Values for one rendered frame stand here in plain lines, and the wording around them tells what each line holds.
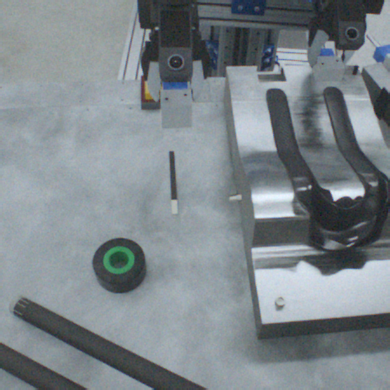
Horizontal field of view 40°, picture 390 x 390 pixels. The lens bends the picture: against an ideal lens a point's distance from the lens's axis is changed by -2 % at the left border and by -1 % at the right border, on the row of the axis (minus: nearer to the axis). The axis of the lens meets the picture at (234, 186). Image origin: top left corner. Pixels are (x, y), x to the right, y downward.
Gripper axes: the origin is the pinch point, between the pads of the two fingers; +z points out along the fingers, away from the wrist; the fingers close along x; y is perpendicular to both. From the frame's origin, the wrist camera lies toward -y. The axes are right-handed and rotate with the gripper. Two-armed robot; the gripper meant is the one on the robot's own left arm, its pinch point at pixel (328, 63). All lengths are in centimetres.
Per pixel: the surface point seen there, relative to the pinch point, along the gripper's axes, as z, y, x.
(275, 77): 4.5, 1.5, 9.4
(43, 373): 6, -52, 49
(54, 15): 91, 144, 80
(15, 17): 91, 143, 98
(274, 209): -2.1, -33.7, 16.1
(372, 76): 5.7, 2.6, -11.0
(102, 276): 8, -38, 42
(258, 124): 2.7, -12.5, 14.8
